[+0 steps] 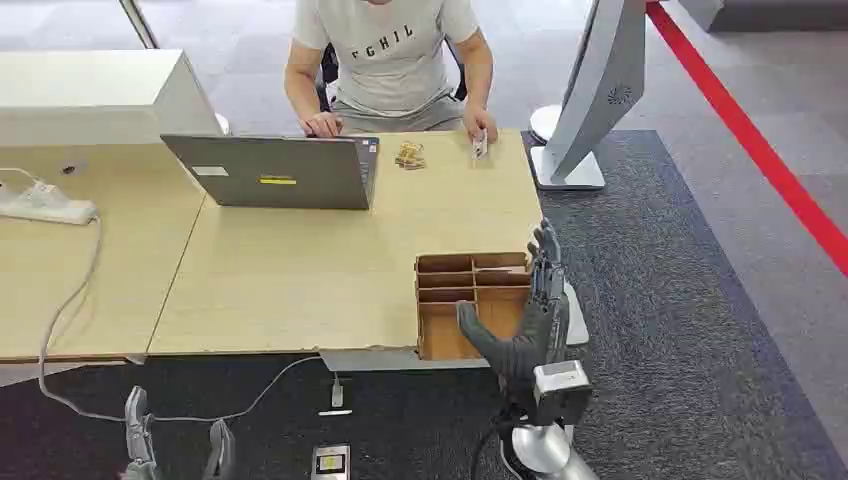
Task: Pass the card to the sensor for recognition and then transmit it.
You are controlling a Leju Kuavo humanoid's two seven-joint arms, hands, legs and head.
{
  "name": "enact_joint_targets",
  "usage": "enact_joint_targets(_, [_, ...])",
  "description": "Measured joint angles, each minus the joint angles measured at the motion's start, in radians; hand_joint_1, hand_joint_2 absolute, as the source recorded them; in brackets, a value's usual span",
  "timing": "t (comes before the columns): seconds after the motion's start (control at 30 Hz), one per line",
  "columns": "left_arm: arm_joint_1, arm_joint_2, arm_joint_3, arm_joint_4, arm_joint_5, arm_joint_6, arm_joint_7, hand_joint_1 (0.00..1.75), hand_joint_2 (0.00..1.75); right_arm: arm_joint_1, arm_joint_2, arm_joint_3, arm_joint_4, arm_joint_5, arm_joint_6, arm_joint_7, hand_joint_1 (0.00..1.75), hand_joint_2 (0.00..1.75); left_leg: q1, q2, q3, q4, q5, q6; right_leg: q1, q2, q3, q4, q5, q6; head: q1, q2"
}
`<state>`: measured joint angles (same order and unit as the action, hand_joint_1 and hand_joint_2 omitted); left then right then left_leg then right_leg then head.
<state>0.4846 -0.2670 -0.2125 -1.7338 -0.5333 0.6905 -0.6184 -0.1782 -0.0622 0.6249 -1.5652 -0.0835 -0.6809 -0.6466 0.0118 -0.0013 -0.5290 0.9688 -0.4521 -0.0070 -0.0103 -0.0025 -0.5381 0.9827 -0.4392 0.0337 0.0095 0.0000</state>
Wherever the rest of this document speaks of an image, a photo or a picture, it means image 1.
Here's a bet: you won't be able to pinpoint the white round base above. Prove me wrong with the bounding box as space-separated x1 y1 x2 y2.
528 103 564 144

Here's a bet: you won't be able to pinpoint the grey flat device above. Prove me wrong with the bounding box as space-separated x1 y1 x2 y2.
563 280 591 347

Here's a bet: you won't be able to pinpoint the silver display on stand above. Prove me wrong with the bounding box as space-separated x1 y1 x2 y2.
529 0 648 193

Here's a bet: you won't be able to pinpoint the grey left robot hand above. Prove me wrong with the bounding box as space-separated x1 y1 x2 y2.
121 386 237 480

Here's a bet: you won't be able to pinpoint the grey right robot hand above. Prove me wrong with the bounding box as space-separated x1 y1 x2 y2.
455 218 572 425

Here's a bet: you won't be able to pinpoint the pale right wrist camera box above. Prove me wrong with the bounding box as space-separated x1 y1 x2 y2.
532 360 594 427

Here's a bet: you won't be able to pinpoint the dark grey carpet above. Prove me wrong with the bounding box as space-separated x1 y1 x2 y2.
0 129 848 480

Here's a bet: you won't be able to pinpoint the red floor tape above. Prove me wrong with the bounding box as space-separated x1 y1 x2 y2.
645 0 848 278

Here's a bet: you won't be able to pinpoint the person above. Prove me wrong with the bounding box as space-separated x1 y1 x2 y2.
283 0 499 144

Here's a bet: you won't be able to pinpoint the black office chair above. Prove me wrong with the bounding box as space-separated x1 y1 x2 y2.
315 38 469 114

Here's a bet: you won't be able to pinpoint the white cabinet box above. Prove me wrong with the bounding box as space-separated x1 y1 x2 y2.
0 48 225 148

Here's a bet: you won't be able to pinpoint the metal floor socket plate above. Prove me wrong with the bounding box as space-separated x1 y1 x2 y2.
311 443 352 480

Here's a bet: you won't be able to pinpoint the white thin cable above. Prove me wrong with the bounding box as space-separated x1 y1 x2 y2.
0 166 42 189

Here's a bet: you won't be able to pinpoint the grey laptop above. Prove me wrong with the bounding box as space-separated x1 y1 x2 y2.
160 134 381 211

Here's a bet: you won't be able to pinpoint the grey platform block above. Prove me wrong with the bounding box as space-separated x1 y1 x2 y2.
676 0 848 34

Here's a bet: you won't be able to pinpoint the grey power cable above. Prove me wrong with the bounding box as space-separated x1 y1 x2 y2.
37 215 326 425

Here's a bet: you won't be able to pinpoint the wooden compartment box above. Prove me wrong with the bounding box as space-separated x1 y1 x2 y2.
415 251 539 363

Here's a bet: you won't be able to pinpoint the metal pole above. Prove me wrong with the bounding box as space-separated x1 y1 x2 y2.
118 0 161 50

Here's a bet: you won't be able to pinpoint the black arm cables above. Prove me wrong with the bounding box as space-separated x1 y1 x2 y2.
468 413 526 480

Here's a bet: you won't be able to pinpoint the white power strip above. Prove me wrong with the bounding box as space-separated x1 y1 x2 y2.
0 181 99 227

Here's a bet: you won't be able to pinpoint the person's right hand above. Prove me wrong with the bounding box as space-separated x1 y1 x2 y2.
299 111 344 139

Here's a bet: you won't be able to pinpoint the person's left hand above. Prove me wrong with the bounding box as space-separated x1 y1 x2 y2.
461 104 499 144

